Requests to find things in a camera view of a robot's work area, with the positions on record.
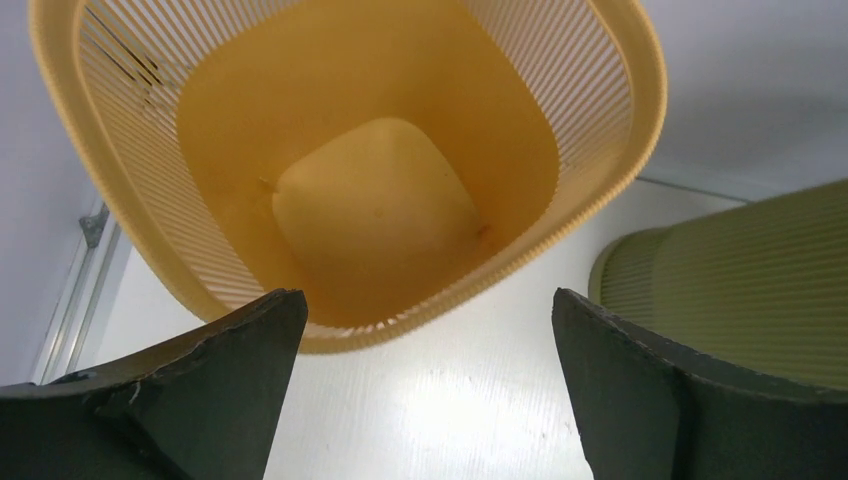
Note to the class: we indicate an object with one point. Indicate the green mesh waste bin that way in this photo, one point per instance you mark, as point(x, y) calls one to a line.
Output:
point(763, 285)

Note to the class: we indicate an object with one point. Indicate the yellow mesh waste bin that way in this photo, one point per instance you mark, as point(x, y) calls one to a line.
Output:
point(390, 159)

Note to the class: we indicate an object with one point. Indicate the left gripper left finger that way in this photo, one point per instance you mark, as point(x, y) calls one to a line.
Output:
point(201, 405)

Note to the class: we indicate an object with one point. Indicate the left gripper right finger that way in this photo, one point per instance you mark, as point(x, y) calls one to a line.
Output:
point(647, 407)

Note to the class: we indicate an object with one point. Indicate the left aluminium corner post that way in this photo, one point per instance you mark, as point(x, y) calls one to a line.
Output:
point(84, 303)

